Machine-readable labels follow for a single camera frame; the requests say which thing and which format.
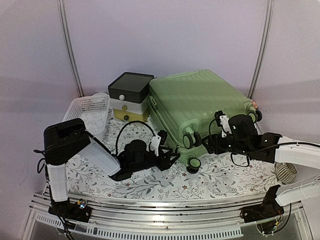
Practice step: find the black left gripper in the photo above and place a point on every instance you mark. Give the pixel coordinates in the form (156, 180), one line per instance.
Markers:
(164, 158)

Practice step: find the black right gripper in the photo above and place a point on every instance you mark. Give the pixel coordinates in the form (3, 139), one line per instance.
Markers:
(214, 142)

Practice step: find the green hard-shell suitcase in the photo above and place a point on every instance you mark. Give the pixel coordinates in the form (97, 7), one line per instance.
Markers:
(184, 105)

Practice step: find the drawer cabinet with dark top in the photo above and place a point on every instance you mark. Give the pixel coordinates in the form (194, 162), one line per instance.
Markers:
(129, 96)

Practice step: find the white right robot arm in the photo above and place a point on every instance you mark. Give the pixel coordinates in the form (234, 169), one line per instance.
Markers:
(290, 151)

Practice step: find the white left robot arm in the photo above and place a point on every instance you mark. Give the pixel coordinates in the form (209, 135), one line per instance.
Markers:
(68, 140)

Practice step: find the floral white tablecloth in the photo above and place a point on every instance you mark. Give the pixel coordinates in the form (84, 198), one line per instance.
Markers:
(219, 176)

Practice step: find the white plastic mesh basket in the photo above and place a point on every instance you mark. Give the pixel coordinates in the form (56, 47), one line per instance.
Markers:
(93, 110)

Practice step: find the aluminium front rail frame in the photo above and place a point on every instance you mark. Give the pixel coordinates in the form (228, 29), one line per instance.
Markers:
(137, 219)

